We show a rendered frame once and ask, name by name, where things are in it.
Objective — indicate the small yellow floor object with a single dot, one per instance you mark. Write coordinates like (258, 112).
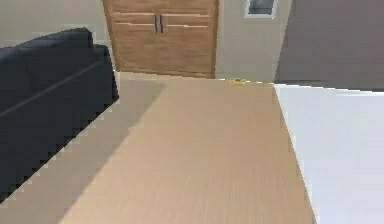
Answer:
(237, 81)

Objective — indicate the brown wooden double door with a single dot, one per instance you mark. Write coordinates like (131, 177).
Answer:
(166, 50)

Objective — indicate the dark navy sofa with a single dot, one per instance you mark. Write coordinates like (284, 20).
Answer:
(50, 100)

